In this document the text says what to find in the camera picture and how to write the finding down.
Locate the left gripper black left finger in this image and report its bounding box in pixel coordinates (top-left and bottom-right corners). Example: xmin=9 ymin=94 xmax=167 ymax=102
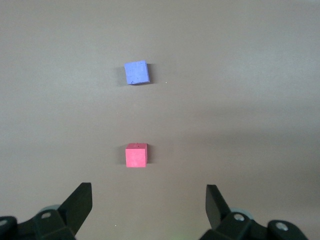
xmin=0 ymin=182 xmax=94 ymax=240

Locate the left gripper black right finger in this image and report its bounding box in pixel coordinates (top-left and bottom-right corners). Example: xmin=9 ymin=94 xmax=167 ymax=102
xmin=199 ymin=184 xmax=306 ymax=240

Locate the blue foam block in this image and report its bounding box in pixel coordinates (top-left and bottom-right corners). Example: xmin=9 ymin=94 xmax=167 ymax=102
xmin=124 ymin=59 xmax=152 ymax=86

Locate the red foam block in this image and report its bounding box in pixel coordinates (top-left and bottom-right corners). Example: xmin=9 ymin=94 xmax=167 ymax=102
xmin=124 ymin=142 xmax=149 ymax=168

